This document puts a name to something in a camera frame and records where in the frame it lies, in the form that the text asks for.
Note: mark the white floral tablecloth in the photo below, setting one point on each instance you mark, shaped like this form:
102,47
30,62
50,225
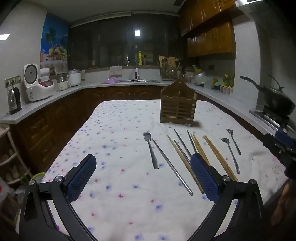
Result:
120,129

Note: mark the cooking oil bottle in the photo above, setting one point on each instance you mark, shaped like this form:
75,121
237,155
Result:
226,80

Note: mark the wooden cutting board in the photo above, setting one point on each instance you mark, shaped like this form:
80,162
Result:
170,59

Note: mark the chrome kitchen faucet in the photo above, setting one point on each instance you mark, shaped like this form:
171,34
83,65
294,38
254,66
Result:
129,62

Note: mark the small metal spork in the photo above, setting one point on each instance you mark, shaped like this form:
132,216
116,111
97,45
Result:
230,132

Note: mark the wooden upper cabinets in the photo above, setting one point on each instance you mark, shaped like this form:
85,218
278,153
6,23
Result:
212,39

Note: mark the silver rice cooker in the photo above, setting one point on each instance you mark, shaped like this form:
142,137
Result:
74,78

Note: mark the wooden utensil holder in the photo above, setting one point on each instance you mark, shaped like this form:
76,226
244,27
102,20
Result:
178,106

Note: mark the wooden cabinets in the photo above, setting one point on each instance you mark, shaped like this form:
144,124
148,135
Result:
46,129
212,39

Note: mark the dark bottle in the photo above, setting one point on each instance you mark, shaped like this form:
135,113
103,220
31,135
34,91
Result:
145,60

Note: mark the steel electric kettle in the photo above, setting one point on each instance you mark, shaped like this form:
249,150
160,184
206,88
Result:
14,102

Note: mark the steel gas stove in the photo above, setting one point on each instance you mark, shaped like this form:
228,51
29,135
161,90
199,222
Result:
268,117

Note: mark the dish rack with utensils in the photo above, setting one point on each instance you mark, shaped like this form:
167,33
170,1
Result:
170,71

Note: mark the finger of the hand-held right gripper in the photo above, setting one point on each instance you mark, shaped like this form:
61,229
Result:
277,146
285,138

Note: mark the tropical fruit wall poster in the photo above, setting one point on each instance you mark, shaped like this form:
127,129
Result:
55,41

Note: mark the metal fork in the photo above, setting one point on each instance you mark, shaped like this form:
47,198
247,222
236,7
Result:
150,150

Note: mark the white kitchen countertop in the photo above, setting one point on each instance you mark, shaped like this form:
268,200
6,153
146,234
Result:
92,86

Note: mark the wooden lower cabinets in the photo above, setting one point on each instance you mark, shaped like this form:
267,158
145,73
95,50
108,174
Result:
46,129

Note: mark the dark kitchen window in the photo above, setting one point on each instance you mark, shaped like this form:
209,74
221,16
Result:
104,41

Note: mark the steel kitchen sink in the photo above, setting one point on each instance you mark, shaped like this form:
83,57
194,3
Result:
143,80

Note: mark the translucent plastic cup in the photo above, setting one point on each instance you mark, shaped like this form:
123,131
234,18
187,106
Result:
208,83

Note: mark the small white cooking pot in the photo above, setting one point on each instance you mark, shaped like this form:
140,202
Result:
62,84

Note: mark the black wok with lid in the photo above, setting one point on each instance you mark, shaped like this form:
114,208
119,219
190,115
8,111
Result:
277,100

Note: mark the white tap water purifier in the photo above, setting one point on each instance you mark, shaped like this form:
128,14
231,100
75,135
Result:
137,74

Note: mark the paper towel roll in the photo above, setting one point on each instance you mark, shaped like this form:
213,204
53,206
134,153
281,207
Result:
45,73

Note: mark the metal spoon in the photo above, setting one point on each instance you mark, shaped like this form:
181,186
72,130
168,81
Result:
225,140

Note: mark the ceiling light panel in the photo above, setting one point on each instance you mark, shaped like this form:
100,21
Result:
4,37

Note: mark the yellow dish soap bottle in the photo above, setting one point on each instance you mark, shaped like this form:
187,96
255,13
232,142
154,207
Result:
140,59

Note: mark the wall power outlet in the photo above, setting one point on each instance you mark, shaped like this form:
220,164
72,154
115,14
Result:
12,81

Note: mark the white rice cooker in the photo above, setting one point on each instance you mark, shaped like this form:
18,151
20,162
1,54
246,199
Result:
37,90

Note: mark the wooden chopstick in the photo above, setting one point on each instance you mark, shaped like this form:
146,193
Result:
221,157
217,157
177,150
196,144
199,146

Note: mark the row of spice jars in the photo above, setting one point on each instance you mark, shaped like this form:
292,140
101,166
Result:
226,90

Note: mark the white shelf rack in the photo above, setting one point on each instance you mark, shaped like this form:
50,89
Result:
10,139

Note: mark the beige dishcloth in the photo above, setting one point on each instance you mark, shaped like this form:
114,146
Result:
115,71

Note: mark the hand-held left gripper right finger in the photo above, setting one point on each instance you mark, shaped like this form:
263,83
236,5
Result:
204,178

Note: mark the person's right hand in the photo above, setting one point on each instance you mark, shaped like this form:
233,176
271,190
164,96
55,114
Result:
286,204

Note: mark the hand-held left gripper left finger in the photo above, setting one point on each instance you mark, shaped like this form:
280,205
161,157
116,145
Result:
79,178

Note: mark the metal bowl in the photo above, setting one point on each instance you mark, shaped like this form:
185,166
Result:
200,77

